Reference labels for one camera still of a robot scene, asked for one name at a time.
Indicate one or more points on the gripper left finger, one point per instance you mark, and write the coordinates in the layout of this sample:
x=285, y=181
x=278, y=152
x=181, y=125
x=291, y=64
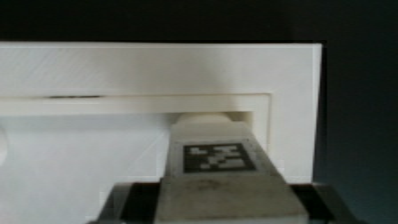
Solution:
x=131, y=204

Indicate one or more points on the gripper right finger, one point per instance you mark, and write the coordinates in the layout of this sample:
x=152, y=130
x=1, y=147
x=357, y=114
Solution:
x=325, y=204

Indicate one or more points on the white table leg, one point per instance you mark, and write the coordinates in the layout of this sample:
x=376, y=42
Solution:
x=223, y=187

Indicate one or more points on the white square tabletop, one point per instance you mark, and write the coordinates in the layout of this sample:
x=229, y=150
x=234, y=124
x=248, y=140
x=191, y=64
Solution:
x=85, y=142

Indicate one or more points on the white U-shaped obstacle fence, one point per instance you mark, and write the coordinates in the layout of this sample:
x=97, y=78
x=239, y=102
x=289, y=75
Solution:
x=122, y=78

